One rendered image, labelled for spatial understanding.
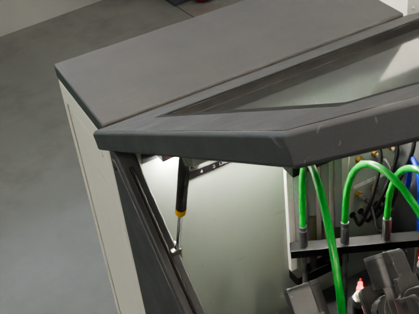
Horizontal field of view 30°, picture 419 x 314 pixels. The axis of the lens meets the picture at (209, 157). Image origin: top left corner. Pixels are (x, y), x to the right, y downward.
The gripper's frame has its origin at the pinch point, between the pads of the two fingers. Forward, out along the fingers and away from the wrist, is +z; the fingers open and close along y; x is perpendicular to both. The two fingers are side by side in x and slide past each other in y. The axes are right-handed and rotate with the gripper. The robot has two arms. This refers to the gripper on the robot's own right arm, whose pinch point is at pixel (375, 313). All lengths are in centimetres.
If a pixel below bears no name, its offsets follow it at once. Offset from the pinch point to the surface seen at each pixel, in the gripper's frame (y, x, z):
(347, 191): 24.5, -3.6, 3.3
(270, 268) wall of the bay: 16.0, 13.2, 29.3
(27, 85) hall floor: 174, 86, 283
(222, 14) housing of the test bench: 72, 8, 9
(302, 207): 24.6, 5.6, 7.0
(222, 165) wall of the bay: 36.6, 19.5, 0.8
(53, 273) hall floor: 50, 83, 180
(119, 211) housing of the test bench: 34, 42, 4
